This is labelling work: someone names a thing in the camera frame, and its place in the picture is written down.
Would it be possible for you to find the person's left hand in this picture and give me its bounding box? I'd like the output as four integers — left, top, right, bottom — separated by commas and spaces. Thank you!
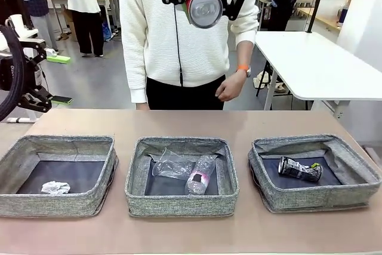
215, 71, 246, 102

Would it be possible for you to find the clear plastic water bottle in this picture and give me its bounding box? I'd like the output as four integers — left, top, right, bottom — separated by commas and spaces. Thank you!
184, 155, 218, 196

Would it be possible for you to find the black pole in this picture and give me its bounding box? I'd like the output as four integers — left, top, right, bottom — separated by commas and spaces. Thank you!
307, 0, 326, 33

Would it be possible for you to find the beige bag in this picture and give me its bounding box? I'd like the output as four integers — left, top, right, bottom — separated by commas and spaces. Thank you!
253, 70, 271, 90

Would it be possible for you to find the light wooden table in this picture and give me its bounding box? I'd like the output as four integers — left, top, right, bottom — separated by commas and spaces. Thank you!
298, 7, 341, 32

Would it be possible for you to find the blue plastic bag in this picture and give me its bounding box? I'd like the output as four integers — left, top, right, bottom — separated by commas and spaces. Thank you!
103, 21, 116, 42

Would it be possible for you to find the white paper ball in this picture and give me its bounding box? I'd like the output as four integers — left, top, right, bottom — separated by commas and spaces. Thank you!
41, 180, 72, 195

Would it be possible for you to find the clear plastic cup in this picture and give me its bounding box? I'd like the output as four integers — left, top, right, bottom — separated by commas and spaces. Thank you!
152, 147, 195, 181

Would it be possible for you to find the red soda can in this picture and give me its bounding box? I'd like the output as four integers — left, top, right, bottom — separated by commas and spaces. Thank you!
184, 0, 225, 30

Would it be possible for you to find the brown cardboard box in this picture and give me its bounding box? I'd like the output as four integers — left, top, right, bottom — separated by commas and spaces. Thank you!
63, 10, 78, 40

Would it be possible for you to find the orange wristwatch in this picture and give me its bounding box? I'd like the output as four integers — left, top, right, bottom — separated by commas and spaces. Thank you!
235, 64, 252, 77

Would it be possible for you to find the grey fabric basket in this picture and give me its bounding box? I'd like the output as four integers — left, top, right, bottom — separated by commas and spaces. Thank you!
0, 135, 119, 219
124, 137, 239, 217
248, 134, 382, 214

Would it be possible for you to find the large white table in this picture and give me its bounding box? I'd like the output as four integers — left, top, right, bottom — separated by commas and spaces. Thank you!
255, 30, 382, 112

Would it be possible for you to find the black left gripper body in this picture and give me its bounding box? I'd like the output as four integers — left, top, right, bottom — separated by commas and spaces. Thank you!
0, 56, 16, 91

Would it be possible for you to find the thin black cord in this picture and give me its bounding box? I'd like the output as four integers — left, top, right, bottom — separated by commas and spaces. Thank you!
172, 5, 184, 87

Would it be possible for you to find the person's left forearm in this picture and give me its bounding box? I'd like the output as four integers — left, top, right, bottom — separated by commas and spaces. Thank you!
235, 39, 255, 72

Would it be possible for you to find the person in white sweater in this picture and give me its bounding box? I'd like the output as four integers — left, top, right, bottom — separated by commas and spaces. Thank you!
119, 0, 260, 111

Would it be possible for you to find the dark blue bottle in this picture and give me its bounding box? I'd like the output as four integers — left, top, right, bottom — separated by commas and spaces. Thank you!
338, 8, 349, 27

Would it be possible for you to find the crushed black green can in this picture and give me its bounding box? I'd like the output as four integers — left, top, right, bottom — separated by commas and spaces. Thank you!
278, 156, 323, 183

